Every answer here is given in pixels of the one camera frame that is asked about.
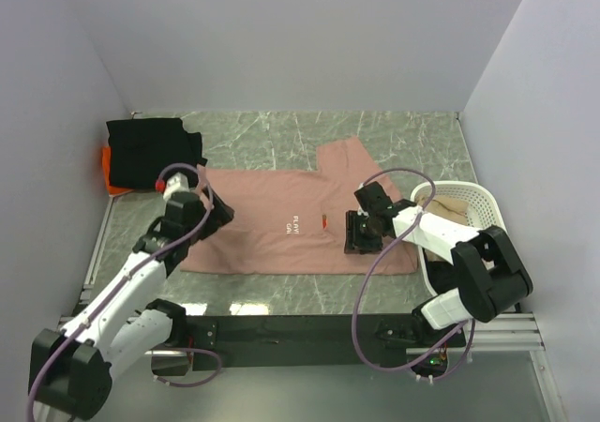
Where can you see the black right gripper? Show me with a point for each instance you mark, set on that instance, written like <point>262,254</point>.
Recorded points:
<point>353,237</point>

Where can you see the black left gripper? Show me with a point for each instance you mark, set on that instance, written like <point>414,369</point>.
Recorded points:
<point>219,216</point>

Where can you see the pink printed t-shirt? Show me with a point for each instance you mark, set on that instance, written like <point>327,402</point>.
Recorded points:
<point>287,222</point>

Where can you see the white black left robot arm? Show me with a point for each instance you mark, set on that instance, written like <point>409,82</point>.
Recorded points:
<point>73,368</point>

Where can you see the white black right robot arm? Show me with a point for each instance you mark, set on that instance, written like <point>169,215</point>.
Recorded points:
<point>487,272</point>

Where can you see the beige garment in basket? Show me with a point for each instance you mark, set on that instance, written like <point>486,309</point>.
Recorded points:
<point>449,208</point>

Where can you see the black garment in basket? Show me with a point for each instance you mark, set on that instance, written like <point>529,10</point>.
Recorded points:
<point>441,276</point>

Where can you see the folded black t-shirt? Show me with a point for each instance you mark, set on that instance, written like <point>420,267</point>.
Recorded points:
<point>142,148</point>

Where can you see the folded orange t-shirt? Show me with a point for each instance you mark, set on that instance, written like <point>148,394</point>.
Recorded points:
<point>113,191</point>

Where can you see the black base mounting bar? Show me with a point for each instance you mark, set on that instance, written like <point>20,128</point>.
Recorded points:
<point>302,340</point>

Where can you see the white plastic laundry basket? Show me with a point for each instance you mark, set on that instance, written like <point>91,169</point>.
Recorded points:
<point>483,212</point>

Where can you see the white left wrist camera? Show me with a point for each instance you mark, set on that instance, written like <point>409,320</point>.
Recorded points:
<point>175,184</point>

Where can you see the aluminium frame rail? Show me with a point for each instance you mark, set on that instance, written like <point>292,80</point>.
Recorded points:
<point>73,368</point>

